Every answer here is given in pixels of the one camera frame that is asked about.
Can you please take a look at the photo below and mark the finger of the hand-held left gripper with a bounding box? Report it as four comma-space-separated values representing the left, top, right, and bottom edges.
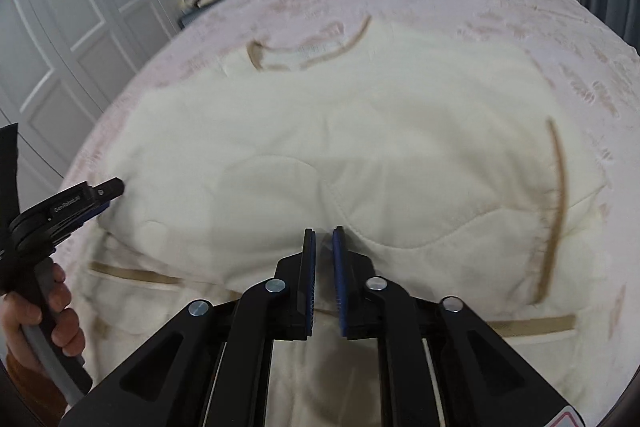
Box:
75, 177, 125, 219

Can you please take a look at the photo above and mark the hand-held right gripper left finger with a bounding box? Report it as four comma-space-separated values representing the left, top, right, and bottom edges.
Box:
60, 228, 317, 427

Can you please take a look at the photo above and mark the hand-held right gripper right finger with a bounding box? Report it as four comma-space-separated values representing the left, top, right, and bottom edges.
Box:
332, 226, 587, 427

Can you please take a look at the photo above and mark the cream quilted jacket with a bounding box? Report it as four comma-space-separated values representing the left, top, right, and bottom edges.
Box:
82, 14, 608, 427

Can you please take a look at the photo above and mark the person's left hand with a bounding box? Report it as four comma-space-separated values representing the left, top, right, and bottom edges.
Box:
0, 261, 85, 375

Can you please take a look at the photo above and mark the white panelled wardrobe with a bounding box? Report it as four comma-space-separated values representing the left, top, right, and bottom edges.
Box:
0, 0, 194, 202

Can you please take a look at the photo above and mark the pink floral bedspread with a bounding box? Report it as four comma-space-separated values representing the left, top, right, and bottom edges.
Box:
59, 0, 640, 427

